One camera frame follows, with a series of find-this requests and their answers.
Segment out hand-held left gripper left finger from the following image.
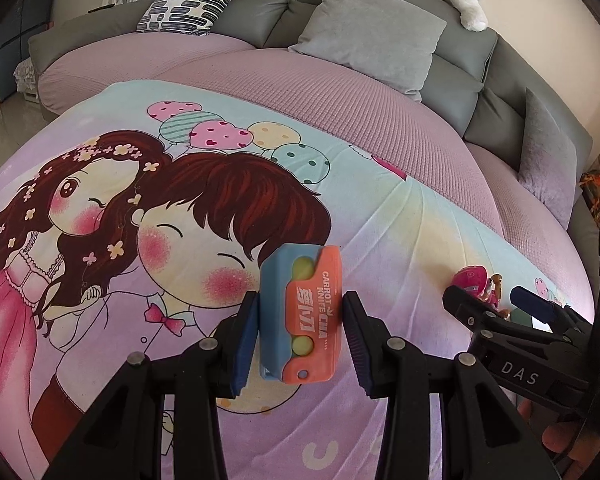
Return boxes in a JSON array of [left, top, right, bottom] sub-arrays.
[[40, 290, 260, 480]]

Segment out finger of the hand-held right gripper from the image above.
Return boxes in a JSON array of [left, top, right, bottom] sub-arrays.
[[510, 285, 598, 346], [442, 285, 531, 341]]

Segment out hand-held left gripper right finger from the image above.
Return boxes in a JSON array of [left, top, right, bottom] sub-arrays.
[[342, 290, 561, 480]]

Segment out red toy figure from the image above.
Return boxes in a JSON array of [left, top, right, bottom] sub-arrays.
[[450, 266, 512, 321]]

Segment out orange blue toy knife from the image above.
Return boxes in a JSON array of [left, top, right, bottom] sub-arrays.
[[258, 243, 342, 386]]

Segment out person's right hand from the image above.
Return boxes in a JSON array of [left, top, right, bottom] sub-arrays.
[[517, 395, 588, 480]]

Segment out orange backpack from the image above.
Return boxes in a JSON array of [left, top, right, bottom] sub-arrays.
[[579, 170, 600, 213]]

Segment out printed cartoon blanket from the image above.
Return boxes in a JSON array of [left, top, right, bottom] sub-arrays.
[[0, 80, 598, 480]]

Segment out purple grey cushion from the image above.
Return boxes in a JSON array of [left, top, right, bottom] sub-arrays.
[[517, 87, 578, 228]]

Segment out pink knitted sofa cover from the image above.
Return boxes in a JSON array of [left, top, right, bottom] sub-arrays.
[[37, 30, 588, 281]]

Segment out grey sofa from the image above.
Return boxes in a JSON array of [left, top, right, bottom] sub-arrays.
[[27, 0, 600, 261]]

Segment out white patterned storage box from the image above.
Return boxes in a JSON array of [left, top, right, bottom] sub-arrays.
[[14, 57, 43, 106]]

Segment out dark grey cabinet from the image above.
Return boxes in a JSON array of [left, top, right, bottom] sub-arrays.
[[0, 0, 61, 106]]

